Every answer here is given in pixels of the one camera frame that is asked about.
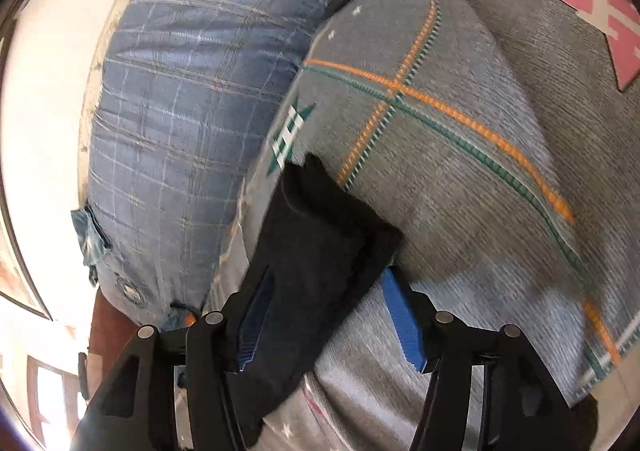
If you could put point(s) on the black pants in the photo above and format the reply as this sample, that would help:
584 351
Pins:
320 241

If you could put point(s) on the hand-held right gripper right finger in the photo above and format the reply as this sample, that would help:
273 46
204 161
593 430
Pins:
400 313

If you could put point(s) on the grey star-printed bedsheet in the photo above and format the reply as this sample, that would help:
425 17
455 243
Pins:
450 181

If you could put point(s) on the wooden window frame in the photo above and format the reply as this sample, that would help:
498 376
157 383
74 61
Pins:
40 381

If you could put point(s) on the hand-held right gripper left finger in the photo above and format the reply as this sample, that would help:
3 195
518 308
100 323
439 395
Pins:
254 318

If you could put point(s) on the blue plaid pillow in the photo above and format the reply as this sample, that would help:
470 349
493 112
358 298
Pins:
190 106

